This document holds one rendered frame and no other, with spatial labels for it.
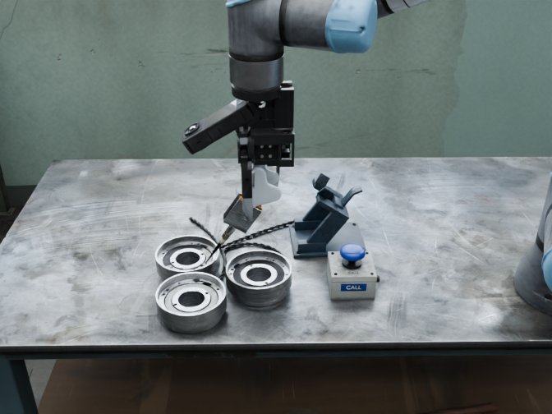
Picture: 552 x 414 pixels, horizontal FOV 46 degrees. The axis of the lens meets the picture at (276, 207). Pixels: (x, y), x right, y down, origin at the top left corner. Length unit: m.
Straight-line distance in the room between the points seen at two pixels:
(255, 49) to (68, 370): 0.74
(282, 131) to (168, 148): 1.83
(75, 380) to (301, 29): 0.79
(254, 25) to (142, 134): 1.90
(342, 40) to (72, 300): 0.58
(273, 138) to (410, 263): 0.36
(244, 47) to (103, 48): 1.78
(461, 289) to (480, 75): 1.71
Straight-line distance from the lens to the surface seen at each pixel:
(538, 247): 1.08
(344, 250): 1.02
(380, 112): 2.68
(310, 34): 0.84
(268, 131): 0.93
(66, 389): 1.30
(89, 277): 1.12
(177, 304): 0.99
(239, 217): 1.01
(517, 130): 2.87
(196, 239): 1.12
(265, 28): 0.86
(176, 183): 1.37
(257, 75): 0.88
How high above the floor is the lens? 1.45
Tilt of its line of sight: 31 degrees down
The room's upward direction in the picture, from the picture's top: straight up
